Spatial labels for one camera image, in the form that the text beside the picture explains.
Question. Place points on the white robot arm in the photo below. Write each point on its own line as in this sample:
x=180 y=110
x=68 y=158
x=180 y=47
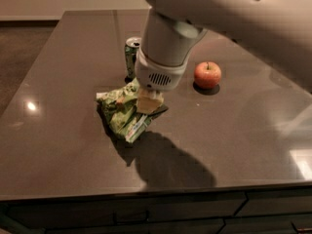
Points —
x=279 y=32

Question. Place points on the red apple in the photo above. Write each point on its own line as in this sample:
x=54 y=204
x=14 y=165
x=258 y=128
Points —
x=207 y=75

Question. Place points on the green soda can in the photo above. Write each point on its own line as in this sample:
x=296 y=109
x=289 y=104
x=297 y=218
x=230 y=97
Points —
x=131 y=47

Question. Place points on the green jalapeno chip bag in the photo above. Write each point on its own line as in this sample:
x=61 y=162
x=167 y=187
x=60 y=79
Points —
x=118 y=109

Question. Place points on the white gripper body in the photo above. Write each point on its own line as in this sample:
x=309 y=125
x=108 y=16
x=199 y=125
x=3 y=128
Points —
x=158 y=74

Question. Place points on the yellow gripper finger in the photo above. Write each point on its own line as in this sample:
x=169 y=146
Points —
x=148 y=101

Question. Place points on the dark cabinet drawers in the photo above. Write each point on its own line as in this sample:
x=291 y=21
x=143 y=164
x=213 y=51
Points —
x=248 y=211

